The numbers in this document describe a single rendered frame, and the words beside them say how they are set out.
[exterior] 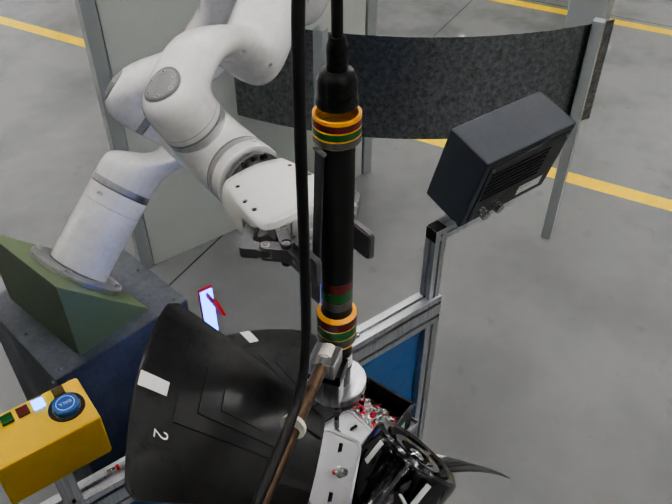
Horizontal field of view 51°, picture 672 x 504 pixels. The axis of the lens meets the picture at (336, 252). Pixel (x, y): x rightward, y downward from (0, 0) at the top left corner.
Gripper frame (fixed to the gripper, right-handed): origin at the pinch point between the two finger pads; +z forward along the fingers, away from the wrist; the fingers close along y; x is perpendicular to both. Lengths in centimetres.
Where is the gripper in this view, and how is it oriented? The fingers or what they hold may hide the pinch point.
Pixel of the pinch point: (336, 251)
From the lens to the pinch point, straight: 71.2
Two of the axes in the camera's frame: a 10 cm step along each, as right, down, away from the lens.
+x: 0.0, -7.6, -6.5
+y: -8.0, 3.9, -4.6
